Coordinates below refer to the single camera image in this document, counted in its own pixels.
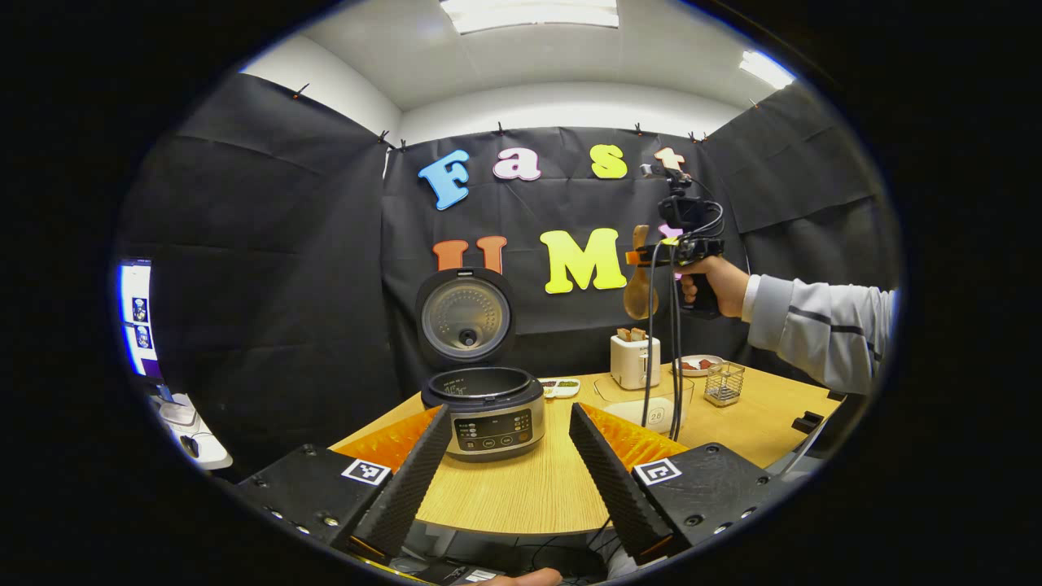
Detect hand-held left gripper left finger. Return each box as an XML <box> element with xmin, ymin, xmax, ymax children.
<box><xmin>236</xmin><ymin>405</ymin><xmax>453</xmax><ymax>562</ymax></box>

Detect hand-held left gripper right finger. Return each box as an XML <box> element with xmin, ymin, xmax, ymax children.
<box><xmin>567</xmin><ymin>402</ymin><xmax>782</xmax><ymax>566</ymax></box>

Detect wooden spoon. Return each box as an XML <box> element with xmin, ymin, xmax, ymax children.
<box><xmin>624</xmin><ymin>225</ymin><xmax>660</xmax><ymax>321</ymax></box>

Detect clear container of rice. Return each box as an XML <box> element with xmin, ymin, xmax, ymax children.
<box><xmin>594</xmin><ymin>374</ymin><xmax>695</xmax><ymax>434</ymax></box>

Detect grey rice cooker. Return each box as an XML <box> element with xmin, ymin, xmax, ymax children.
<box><xmin>415</xmin><ymin>267</ymin><xmax>546</xmax><ymax>463</ymax></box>

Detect metal wire chopstick holder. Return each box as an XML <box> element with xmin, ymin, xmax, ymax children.
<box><xmin>704</xmin><ymin>362</ymin><xmax>746</xmax><ymax>408</ymax></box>

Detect person's grey trouser legs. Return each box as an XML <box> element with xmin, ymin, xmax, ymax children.
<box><xmin>606</xmin><ymin>545</ymin><xmax>646</xmax><ymax>584</ymax></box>

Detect white toaster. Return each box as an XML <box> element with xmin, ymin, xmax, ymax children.
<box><xmin>610</xmin><ymin>328</ymin><xmax>662</xmax><ymax>390</ymax></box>

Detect small ceiling light panel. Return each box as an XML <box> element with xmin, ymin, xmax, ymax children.
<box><xmin>739</xmin><ymin>50</ymin><xmax>796</xmax><ymax>89</ymax></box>

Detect white side desk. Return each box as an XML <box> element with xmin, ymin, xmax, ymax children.
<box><xmin>147</xmin><ymin>391</ymin><xmax>233</xmax><ymax>471</ymax></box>

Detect black backdrop cloth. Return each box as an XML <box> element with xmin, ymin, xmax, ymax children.
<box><xmin>114</xmin><ymin>73</ymin><xmax>903</xmax><ymax>473</ymax></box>

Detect long ceiling light panel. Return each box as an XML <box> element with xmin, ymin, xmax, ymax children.
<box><xmin>440</xmin><ymin>0</ymin><xmax>620</xmax><ymax>35</ymax></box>

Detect lit computer monitor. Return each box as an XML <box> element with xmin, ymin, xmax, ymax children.
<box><xmin>118</xmin><ymin>260</ymin><xmax>164</xmax><ymax>379</ymax></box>

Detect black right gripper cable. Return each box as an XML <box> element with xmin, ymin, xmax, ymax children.
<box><xmin>643</xmin><ymin>244</ymin><xmax>686</xmax><ymax>440</ymax></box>

